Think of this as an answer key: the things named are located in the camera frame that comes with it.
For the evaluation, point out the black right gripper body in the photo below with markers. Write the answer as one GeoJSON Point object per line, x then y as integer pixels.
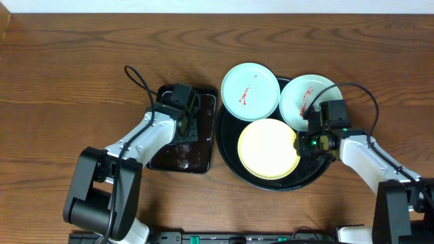
{"type": "Point", "coordinates": [309, 145]}

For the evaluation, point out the black rectangular water tray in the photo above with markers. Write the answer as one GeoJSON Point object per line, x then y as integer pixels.
{"type": "Point", "coordinates": [191, 157]}

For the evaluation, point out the black round tray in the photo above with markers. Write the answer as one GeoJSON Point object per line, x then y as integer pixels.
{"type": "Point", "coordinates": [228, 130]}

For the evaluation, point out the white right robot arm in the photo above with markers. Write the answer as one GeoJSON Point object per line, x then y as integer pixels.
{"type": "Point", "coordinates": [404, 199]}

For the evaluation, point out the yellow plate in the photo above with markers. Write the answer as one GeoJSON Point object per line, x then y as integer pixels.
{"type": "Point", "coordinates": [266, 149]}

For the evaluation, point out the light green plate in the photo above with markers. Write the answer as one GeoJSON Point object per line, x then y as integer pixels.
{"type": "Point", "coordinates": [297, 95]}
{"type": "Point", "coordinates": [250, 91]}

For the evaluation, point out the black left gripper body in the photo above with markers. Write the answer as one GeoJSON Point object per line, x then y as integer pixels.
{"type": "Point", "coordinates": [189, 132]}

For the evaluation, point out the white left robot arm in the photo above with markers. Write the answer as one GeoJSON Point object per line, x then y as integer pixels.
{"type": "Point", "coordinates": [104, 192]}

